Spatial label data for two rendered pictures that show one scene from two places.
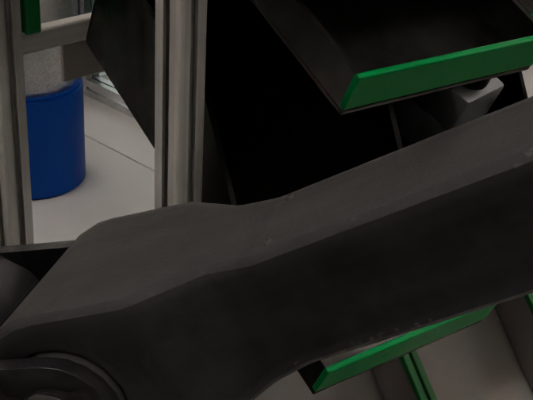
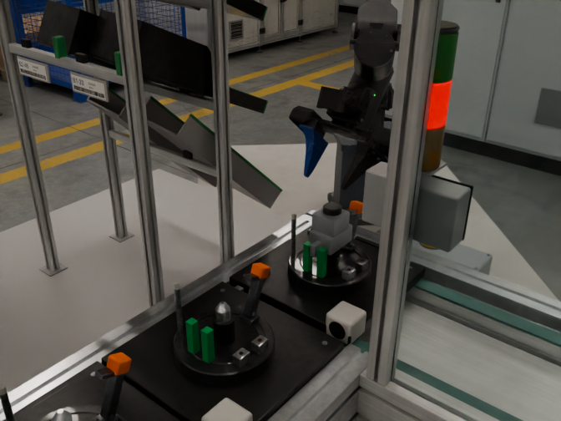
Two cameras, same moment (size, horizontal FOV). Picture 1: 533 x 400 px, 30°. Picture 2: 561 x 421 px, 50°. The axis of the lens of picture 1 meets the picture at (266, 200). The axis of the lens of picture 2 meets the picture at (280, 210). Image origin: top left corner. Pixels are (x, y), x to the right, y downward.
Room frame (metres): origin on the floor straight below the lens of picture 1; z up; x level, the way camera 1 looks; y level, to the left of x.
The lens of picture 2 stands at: (0.45, 0.99, 1.53)
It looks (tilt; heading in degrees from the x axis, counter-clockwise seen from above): 28 degrees down; 267
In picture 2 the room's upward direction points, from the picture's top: 1 degrees clockwise
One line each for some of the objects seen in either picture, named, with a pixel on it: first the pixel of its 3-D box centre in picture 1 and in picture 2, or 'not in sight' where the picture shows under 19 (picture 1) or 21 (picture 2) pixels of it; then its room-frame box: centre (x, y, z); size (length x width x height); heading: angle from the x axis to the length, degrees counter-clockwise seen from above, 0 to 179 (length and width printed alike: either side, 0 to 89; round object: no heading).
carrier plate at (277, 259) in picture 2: not in sight; (329, 276); (0.32, 0.15, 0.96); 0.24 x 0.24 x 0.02; 48
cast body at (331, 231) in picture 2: not in sight; (327, 227); (0.32, 0.16, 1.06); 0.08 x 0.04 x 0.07; 48
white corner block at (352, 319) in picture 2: not in sight; (345, 322); (0.31, 0.29, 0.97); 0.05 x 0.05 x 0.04; 48
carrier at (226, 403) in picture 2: not in sight; (223, 326); (0.49, 0.34, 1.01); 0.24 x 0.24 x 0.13; 48
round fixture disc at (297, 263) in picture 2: not in sight; (329, 266); (0.32, 0.15, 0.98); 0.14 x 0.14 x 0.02
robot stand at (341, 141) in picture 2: not in sight; (364, 172); (0.18, -0.27, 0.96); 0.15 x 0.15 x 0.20; 2
